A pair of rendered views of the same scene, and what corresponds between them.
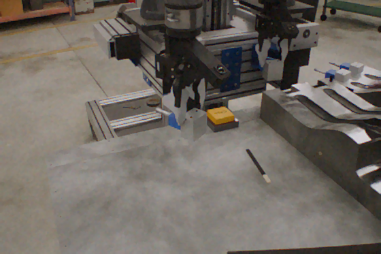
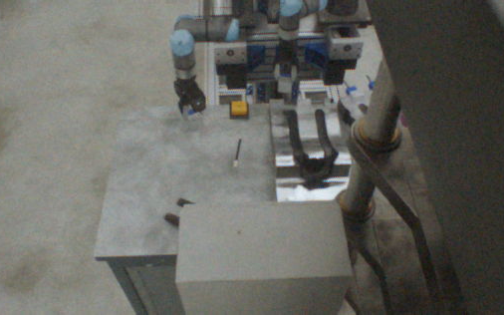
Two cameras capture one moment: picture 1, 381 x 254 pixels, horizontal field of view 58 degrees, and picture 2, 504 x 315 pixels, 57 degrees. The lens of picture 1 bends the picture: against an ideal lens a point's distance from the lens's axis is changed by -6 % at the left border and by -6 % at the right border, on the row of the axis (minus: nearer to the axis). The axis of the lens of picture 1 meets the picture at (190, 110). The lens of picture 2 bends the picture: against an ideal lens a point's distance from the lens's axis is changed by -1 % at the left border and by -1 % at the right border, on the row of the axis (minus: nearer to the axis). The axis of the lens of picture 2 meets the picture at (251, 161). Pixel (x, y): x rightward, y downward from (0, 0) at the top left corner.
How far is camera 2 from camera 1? 1.12 m
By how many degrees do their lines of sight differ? 28
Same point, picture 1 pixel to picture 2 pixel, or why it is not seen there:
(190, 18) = (183, 74)
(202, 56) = (191, 94)
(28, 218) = not seen: hidden behind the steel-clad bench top
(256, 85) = (310, 74)
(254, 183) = (226, 163)
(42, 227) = not seen: hidden behind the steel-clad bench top
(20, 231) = not seen: hidden behind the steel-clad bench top
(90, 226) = (128, 163)
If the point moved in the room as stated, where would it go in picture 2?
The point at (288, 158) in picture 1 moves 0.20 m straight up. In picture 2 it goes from (260, 153) to (261, 118)
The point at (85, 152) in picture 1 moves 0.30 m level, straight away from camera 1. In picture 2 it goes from (145, 114) to (157, 67)
